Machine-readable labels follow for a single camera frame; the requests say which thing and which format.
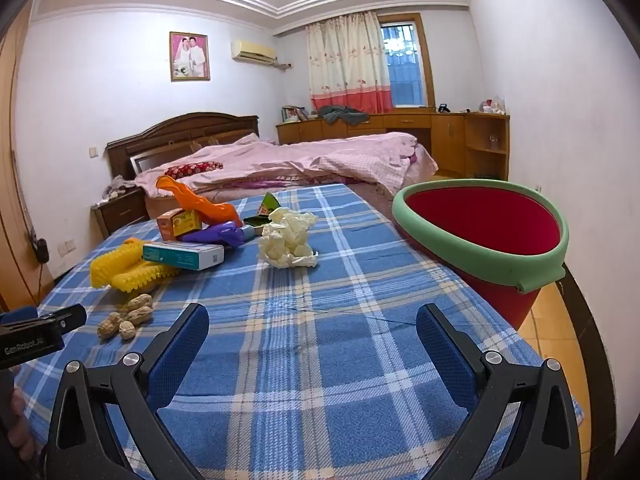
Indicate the black wall charger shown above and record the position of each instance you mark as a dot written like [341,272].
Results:
[40,247]

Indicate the pink and white toiletries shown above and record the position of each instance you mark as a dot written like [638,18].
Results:
[490,106]

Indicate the pink quilt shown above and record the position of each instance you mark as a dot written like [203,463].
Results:
[310,157]

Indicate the standing photo frames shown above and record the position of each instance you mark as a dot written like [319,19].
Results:
[292,114]

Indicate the small yellow box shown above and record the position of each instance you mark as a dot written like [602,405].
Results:
[189,222]

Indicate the white double wall outlet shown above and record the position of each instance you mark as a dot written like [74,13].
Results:
[67,248]

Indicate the blue plaid cloth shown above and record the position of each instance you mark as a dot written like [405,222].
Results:
[310,340]

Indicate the purple plastic bag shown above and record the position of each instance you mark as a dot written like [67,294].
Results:
[215,234]

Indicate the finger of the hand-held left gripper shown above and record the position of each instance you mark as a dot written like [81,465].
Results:
[60,317]

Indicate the clear glass cup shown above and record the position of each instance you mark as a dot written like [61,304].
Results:
[493,141]

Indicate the orange cardboard box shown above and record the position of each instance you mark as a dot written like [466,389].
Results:
[165,225]

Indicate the orange plastic bag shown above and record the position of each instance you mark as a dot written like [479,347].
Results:
[200,205]

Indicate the dark wooden nightstand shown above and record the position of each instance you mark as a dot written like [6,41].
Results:
[122,212]

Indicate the dark wooden bed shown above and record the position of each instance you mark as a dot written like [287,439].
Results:
[190,127]

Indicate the white tissue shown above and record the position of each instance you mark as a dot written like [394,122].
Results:
[285,240]

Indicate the framed wall photo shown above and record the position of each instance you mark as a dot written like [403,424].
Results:
[190,57]

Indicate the pale crumpled cloth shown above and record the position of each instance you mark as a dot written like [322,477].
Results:
[117,187]

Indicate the grey clothing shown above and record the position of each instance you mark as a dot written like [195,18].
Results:
[345,116]

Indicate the yellow bubble wrap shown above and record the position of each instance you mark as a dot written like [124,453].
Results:
[115,260]

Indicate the green snack wrapper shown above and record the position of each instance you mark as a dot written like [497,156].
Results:
[267,203]

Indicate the peanut in shell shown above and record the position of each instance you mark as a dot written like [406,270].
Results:
[140,315]
[127,330]
[140,301]
[109,327]

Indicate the red bucket with green rim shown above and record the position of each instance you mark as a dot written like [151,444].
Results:
[480,220]

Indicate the person's left hand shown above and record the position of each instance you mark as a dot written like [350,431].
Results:
[22,430]

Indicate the red floral pillow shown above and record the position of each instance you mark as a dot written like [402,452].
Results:
[195,169]

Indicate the white air conditioner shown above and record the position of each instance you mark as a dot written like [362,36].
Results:
[252,51]

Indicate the wooden wardrobe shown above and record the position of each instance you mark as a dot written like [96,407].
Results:
[15,185]

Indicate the cream and red curtain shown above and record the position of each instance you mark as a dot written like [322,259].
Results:
[345,60]

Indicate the wooden framed window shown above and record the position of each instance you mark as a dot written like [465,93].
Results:
[405,70]

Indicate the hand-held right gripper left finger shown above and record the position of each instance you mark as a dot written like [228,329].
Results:
[175,357]

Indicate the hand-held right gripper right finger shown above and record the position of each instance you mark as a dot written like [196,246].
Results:
[450,360]

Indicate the long wooden desk cabinet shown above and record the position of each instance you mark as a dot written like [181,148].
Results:
[450,135]

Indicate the mauve bed sheet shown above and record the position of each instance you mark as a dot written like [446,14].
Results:
[235,191]

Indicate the white and teal box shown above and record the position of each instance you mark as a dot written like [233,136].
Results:
[185,255]

